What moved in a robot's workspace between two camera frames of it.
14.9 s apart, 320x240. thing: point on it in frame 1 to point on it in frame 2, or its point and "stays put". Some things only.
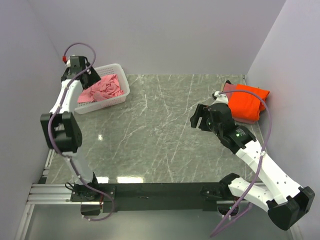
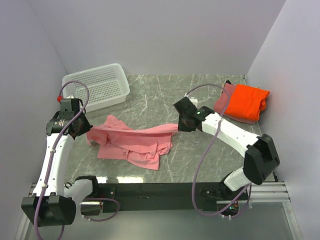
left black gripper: x=93 y=78 to x=86 y=127
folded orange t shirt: x=246 y=106 stays put
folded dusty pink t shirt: x=229 y=87 stays put
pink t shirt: x=106 y=88 to x=143 y=147
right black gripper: x=201 y=111 to x=181 y=127
